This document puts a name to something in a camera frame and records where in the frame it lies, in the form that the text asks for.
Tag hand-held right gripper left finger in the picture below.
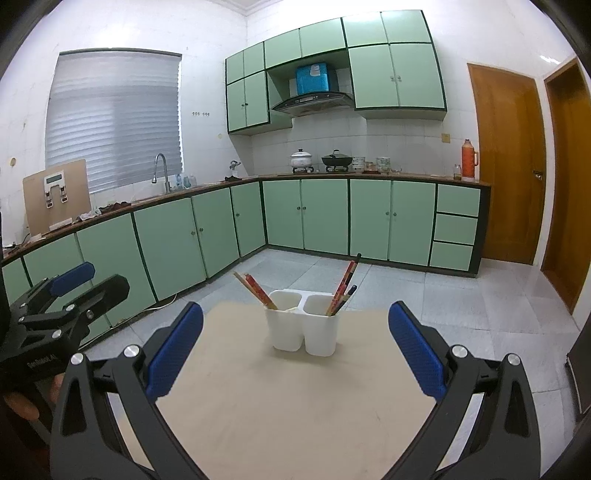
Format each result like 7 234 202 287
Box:
50 302 205 480

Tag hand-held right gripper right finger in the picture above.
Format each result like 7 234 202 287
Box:
387 300 576 480

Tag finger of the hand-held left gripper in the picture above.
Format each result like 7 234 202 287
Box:
8 261 97 320
20 274 131 348

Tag black chopstick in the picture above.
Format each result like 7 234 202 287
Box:
333 285 359 317

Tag wooden chopstick red tip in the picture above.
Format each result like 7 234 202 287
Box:
233 272 274 310

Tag plain wooden chopstick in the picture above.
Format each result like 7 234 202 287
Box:
238 272 276 310

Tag chopsticks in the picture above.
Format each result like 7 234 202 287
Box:
329 252 363 316

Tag red patterned wooden chopstick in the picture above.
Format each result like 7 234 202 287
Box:
245 274 279 310

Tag white plastic utensil holder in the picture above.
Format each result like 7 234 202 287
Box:
264 288 341 357

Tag person's left hand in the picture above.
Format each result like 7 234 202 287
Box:
2 373 65 422

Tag green base cabinet run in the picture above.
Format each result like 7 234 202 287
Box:
260 174 491 278
0 180 267 352

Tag dark rag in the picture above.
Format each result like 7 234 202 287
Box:
75 200 133 223

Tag cardboard board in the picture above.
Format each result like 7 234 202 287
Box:
23 159 92 237

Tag green drawer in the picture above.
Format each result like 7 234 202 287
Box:
432 213 479 246
428 241 475 271
435 183 482 218

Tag metal kitchen faucet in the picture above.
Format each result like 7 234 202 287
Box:
152 152 173 194

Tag window blind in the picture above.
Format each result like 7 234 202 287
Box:
45 48 184 195

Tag black glass cabinet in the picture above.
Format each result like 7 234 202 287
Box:
565 331 591 417

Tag orange thermos flask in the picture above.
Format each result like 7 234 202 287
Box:
461 138 480 181

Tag gas stove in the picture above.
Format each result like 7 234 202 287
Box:
290 165 352 175

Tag black wok with lid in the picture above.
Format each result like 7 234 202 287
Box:
321 149 354 168

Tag range hood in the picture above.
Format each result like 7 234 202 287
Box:
270 91 354 117

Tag blue box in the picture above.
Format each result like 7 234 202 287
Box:
295 63 336 95

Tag white floor cable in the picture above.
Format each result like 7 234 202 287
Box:
115 294 179 325

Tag white bracket device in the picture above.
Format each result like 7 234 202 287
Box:
43 175 70 206

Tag wooden door with handle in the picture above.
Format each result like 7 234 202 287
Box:
466 62 548 267

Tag green wall cabinet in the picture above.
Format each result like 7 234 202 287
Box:
263 18 347 71
224 41 271 136
341 9 448 122

